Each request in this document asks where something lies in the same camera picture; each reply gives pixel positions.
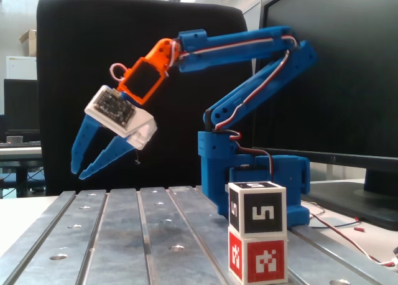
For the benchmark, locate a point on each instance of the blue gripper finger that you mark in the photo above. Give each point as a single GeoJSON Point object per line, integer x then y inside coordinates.
{"type": "Point", "coordinates": [85, 142]}
{"type": "Point", "coordinates": [109, 157]}

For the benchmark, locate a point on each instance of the black cube with white marker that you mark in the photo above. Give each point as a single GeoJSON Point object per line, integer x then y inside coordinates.
{"type": "Point", "coordinates": [264, 213]}

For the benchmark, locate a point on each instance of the blue robot arm with base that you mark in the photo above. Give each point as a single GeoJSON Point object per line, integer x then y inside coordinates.
{"type": "Point", "coordinates": [292, 170]}

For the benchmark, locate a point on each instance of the red cube with white marker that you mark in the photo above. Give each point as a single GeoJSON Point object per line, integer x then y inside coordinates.
{"type": "Point", "coordinates": [264, 260]}

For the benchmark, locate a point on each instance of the white background desk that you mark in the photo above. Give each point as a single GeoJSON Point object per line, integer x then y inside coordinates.
{"type": "Point", "coordinates": [18, 152]}

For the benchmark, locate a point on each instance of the black office chair back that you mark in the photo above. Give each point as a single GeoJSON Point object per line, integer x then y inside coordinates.
{"type": "Point", "coordinates": [93, 33]}

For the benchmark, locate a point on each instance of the grey round tin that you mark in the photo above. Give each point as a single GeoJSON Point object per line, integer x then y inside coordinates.
{"type": "Point", "coordinates": [15, 139]}

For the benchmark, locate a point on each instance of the black background monitor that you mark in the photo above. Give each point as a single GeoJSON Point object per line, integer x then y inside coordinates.
{"type": "Point", "coordinates": [20, 104]}

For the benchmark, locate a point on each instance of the white cabinet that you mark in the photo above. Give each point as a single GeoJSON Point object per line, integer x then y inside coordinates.
{"type": "Point", "coordinates": [20, 67]}

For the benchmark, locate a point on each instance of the brown cardboard box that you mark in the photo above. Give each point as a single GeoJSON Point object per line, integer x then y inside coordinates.
{"type": "Point", "coordinates": [29, 39]}

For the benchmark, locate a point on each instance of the black Dell monitor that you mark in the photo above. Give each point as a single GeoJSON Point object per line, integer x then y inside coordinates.
{"type": "Point", "coordinates": [342, 95]}

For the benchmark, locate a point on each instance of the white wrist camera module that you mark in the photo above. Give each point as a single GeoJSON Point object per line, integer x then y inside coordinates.
{"type": "Point", "coordinates": [112, 107]}

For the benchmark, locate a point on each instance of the aluminium slotted base plate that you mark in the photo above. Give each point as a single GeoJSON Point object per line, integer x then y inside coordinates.
{"type": "Point", "coordinates": [124, 235]}

